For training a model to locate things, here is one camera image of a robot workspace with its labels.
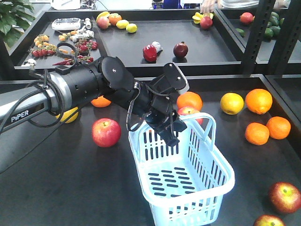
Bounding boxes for light blue plastic basket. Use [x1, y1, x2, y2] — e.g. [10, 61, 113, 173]
[128, 113, 235, 226]

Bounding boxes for red apple back left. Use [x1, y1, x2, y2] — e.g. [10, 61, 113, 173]
[92, 118, 121, 148]

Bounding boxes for red apple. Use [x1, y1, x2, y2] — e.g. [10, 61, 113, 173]
[178, 106, 200, 115]
[268, 182, 301, 214]
[92, 118, 121, 148]
[253, 215, 286, 226]

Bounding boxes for red apple back right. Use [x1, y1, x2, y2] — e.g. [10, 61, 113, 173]
[178, 106, 200, 115]

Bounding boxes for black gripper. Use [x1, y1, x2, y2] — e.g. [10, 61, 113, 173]
[138, 63, 189, 146]

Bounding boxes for small orange centre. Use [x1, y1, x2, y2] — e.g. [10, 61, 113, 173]
[91, 96, 111, 108]

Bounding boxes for red apple front middle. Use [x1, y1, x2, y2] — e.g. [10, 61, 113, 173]
[268, 182, 301, 214]

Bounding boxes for orange behind apple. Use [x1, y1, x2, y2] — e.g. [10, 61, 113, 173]
[176, 91, 203, 111]

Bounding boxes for yellow-green apple front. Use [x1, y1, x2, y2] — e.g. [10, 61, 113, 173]
[60, 107, 79, 124]

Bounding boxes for small orange left of pair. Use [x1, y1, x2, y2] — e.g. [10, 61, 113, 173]
[245, 122, 269, 145]

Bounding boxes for yellow round citrus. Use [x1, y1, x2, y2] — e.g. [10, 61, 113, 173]
[220, 92, 245, 115]

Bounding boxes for small orange right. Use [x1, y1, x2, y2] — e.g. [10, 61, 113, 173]
[266, 116, 291, 140]

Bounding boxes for red apple front right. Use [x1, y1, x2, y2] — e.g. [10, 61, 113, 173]
[253, 215, 286, 226]

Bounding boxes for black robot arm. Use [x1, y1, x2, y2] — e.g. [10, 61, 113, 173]
[0, 56, 189, 146]

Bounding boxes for red bell pepper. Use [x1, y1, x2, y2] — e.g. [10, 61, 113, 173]
[143, 44, 157, 62]

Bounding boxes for large orange far right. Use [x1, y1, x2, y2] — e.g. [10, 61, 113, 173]
[245, 89, 273, 114]

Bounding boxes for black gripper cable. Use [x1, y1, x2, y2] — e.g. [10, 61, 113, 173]
[126, 82, 156, 132]

